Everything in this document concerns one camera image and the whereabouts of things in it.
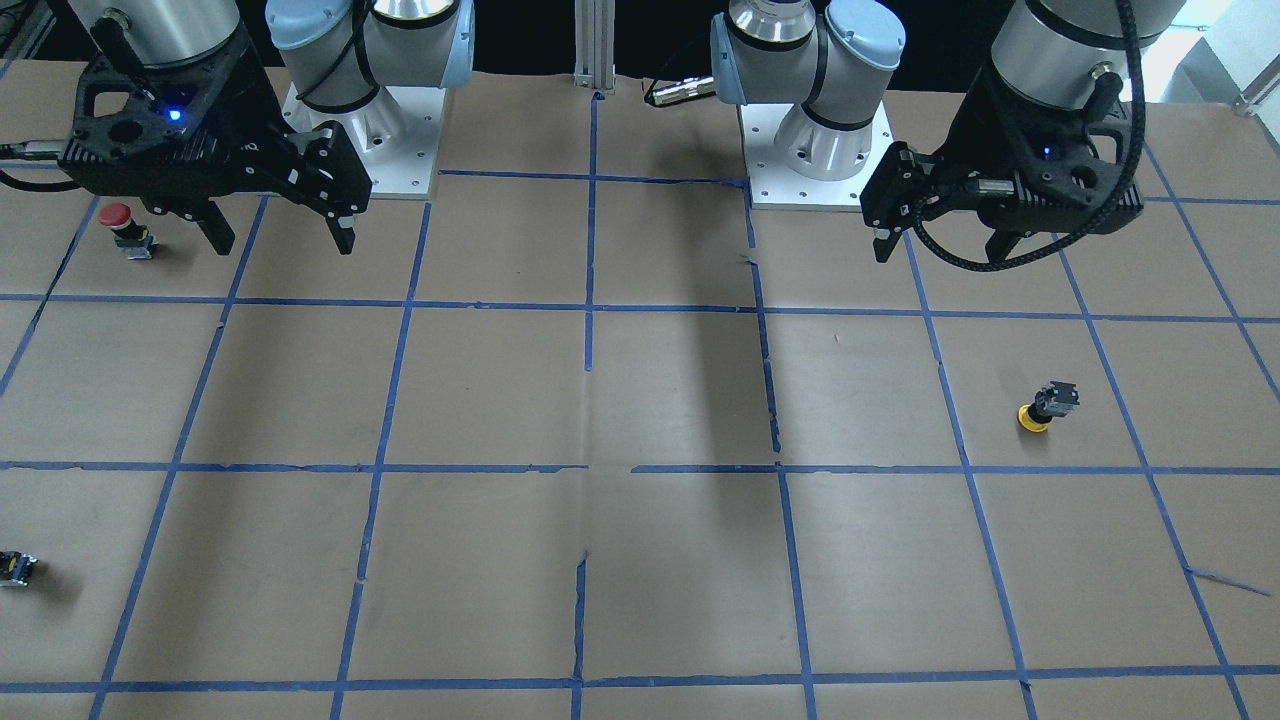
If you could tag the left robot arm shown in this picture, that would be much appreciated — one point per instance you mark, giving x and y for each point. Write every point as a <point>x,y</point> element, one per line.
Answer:
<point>837,64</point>

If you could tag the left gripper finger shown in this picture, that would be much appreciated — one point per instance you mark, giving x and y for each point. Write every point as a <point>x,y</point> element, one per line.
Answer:
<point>1000,245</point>
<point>903,181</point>

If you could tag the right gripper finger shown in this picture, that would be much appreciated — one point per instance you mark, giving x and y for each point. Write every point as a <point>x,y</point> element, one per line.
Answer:
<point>216,228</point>
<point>333,180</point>

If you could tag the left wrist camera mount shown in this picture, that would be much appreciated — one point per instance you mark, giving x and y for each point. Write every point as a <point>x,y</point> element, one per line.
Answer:
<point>1073,156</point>

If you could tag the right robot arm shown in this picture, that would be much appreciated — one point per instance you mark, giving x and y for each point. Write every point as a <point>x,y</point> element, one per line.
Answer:
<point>340,54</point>

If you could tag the red push button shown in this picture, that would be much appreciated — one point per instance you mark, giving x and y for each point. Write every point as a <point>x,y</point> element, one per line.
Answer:
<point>133,239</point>

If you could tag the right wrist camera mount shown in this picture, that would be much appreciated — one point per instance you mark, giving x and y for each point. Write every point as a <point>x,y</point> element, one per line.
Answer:
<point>125,109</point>

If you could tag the yellow push button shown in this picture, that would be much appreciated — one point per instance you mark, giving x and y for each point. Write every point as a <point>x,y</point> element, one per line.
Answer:
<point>1055,400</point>

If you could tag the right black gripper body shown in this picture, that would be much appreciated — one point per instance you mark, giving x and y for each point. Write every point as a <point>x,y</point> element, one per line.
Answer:
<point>262,112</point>

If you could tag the small black switch block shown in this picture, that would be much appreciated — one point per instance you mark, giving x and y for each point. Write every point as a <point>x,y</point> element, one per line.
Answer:
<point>16,568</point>

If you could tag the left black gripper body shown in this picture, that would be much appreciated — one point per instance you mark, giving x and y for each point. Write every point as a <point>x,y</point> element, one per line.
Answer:
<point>968,138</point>

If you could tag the aluminium frame post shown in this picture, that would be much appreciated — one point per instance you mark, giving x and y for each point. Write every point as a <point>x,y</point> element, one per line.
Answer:
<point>593,66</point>

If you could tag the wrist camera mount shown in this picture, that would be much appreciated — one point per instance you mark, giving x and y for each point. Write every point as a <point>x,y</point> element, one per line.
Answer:
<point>1073,156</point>
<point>125,109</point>

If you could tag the silver cable connector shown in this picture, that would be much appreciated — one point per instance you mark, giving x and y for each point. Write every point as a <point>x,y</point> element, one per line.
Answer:
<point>687,90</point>

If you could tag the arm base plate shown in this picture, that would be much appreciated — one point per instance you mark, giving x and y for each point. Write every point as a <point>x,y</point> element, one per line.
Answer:
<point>795,163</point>
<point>397,137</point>

